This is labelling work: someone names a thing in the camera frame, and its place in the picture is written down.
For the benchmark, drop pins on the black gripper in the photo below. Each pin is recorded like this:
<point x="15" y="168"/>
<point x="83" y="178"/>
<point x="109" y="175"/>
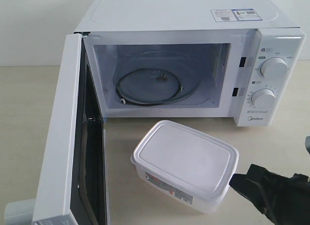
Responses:
<point x="283" y="200"/>

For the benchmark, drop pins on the white plastic lidded container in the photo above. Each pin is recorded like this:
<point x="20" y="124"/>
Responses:
<point x="188" y="165"/>

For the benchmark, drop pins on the white microwave oven body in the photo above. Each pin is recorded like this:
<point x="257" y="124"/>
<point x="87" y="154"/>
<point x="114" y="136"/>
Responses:
<point x="231" y="53"/>

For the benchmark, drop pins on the white microwave door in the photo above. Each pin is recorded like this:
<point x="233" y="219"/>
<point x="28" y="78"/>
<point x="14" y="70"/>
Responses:
<point x="73" y="184"/>

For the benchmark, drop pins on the lower white control knob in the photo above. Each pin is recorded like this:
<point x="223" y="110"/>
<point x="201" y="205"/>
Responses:
<point x="263" y="98"/>

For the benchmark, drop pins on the white control knob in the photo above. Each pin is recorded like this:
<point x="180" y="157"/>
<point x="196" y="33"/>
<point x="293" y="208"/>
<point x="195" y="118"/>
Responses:
<point x="274" y="68"/>
<point x="263" y="98"/>

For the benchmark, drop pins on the upper white control knob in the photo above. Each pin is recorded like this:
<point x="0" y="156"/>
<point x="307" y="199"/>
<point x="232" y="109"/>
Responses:
<point x="274" y="68"/>

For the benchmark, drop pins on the glass turntable plate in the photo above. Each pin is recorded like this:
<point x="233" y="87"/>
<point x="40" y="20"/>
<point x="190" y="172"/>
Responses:
<point x="157" y="78"/>

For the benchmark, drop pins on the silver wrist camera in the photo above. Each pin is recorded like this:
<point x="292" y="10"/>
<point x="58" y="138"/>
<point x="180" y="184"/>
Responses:
<point x="307" y="144"/>

